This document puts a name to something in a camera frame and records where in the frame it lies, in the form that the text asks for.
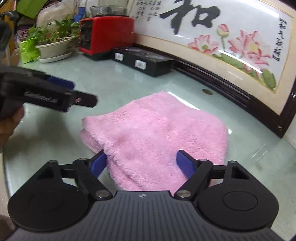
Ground pink towel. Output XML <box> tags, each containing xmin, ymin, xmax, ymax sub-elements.
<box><xmin>80</xmin><ymin>92</ymin><xmax>228</xmax><ymax>193</ymax></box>

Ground person left hand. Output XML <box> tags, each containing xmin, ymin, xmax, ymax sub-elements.
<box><xmin>0</xmin><ymin>106</ymin><xmax>25</xmax><ymax>148</ymax></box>

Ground potted green plant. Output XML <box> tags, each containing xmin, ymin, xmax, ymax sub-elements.
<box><xmin>19</xmin><ymin>17</ymin><xmax>80</xmax><ymax>64</ymax></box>

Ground red blender base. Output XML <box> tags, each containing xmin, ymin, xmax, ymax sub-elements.
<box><xmin>79</xmin><ymin>16</ymin><xmax>135</xmax><ymax>59</ymax></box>

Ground black charger box left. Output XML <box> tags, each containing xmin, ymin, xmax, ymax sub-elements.
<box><xmin>112</xmin><ymin>47</ymin><xmax>145</xmax><ymax>67</ymax></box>

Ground black charger box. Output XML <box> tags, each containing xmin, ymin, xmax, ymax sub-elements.
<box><xmin>112</xmin><ymin>47</ymin><xmax>145</xmax><ymax>67</ymax></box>
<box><xmin>133</xmin><ymin>52</ymin><xmax>174</xmax><ymax>77</ymax></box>

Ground white plastic bags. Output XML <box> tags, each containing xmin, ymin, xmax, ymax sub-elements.
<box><xmin>36</xmin><ymin>0</ymin><xmax>80</xmax><ymax>27</ymax></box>

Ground green box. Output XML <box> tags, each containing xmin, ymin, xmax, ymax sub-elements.
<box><xmin>16</xmin><ymin>0</ymin><xmax>47</xmax><ymax>19</ymax></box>

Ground brass coin on table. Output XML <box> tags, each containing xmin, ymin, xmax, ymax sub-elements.
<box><xmin>202</xmin><ymin>89</ymin><xmax>213</xmax><ymax>95</ymax></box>

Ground clear blender jar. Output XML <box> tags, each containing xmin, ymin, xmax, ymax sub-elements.
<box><xmin>86</xmin><ymin>0</ymin><xmax>128</xmax><ymax>17</ymax></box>

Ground black charger box right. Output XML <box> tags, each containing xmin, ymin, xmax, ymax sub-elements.
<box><xmin>133</xmin><ymin>52</ymin><xmax>174</xmax><ymax>77</ymax></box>

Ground framed lotus cross-stitch picture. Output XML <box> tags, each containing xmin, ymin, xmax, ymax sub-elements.
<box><xmin>127</xmin><ymin>1</ymin><xmax>295</xmax><ymax>137</ymax></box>

